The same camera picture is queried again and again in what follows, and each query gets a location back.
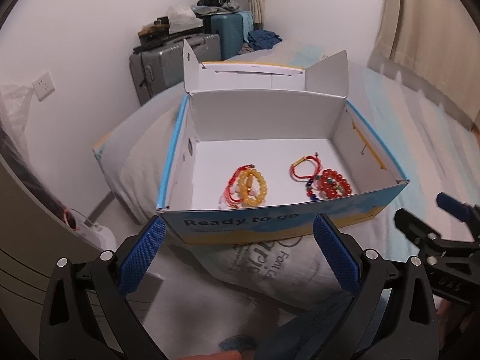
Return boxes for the multicolour bead bracelet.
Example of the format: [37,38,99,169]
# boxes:
[304,177,339,202]

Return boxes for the red bead bracelet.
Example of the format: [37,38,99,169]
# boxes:
[317,168,354,200]

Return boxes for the red string bracelet gold tube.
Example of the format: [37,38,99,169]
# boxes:
[289,152,323,182]

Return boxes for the yellow bead bracelet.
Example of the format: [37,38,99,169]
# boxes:
[236,168,269,207]

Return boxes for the pink bead bracelet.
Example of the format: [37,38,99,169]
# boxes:
[218,184,269,207]

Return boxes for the thin red cord bracelet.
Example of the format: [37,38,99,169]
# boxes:
[220,163,257,210]

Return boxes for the right hand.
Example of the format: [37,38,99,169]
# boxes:
[437,297,480,360]

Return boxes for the striped pastel bed sheet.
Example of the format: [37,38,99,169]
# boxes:
[218,63,479,261]

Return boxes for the white cardboard box blue trim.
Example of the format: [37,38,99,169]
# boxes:
[156,46,408,245]

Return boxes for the beige curtain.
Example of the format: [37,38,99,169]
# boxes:
[368,0,479,129]

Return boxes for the grey hard suitcase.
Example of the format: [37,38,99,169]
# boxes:
[128,33,221,106]

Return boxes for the dark blue clothes pile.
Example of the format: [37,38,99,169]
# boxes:
[247,29,282,51]

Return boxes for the black items on suitcase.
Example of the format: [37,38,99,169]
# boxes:
[133,0,240,55]

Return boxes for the teal hard suitcase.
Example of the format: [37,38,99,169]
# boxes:
[209,10,254,60]

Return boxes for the white wall socket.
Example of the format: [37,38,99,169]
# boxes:
[32,72,55,102]

